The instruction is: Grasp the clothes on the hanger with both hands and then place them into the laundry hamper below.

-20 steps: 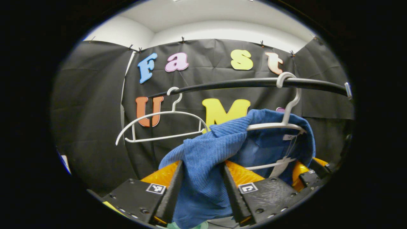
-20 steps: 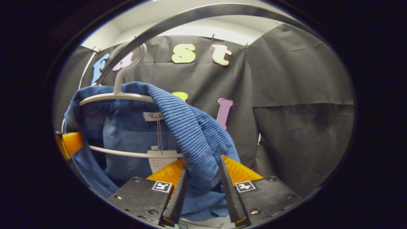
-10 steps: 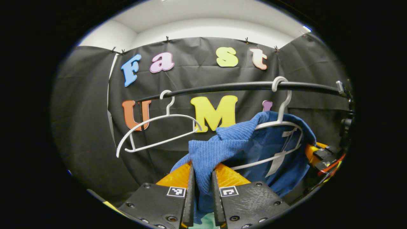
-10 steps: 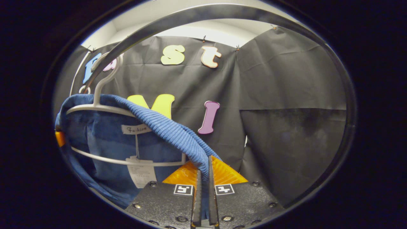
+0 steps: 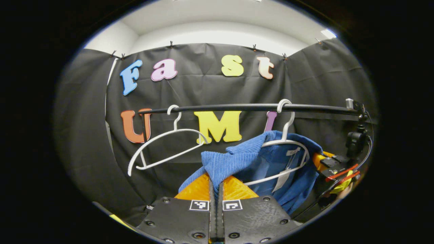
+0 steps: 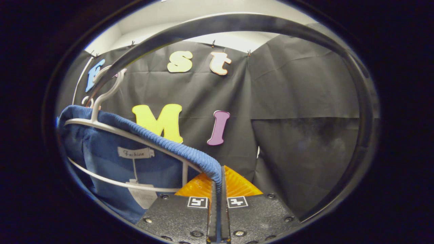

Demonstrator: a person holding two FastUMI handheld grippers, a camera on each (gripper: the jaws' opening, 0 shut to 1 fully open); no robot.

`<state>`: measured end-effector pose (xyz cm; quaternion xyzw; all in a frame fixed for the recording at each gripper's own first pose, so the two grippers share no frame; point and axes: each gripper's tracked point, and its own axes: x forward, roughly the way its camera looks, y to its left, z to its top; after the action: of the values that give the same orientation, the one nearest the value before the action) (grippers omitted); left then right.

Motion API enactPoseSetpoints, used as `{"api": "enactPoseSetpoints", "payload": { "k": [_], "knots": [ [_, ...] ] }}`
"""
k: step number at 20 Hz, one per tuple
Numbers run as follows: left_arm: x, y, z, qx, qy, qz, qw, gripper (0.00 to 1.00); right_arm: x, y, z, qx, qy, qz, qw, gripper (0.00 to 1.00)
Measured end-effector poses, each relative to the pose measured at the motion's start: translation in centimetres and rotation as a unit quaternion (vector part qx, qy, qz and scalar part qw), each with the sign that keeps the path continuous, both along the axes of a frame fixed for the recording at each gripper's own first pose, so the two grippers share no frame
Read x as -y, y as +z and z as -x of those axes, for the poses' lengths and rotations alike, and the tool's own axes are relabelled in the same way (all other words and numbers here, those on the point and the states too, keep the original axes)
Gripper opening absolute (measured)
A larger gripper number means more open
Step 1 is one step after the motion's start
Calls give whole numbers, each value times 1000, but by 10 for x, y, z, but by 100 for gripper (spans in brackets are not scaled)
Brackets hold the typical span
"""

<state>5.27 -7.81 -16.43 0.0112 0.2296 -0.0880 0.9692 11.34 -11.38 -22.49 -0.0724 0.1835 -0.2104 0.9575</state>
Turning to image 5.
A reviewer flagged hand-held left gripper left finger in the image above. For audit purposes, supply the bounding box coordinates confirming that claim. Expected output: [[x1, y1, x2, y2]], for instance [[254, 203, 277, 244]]
[[109, 173, 218, 244]]

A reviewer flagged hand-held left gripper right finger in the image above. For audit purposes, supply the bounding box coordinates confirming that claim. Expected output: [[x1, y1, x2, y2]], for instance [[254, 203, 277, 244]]
[[218, 175, 303, 244]]

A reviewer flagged white plastic clothes hanger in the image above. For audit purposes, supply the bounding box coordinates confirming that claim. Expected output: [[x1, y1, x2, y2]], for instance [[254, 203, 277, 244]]
[[127, 104, 208, 177], [243, 99, 310, 187]]

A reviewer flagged blue knitted sweater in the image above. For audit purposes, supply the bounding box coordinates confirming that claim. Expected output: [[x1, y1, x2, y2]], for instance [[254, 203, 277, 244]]
[[178, 130, 325, 216]]

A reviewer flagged black clothes rack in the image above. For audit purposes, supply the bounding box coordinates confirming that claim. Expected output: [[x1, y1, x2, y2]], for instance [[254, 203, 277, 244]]
[[139, 103, 361, 143]]

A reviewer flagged ceiling light panel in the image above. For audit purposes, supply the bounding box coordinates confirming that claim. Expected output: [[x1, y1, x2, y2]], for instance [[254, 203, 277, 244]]
[[320, 28, 338, 40]]

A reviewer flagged black backdrop cloth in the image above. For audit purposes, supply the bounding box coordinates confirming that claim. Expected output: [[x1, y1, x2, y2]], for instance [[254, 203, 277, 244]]
[[54, 37, 378, 227]]

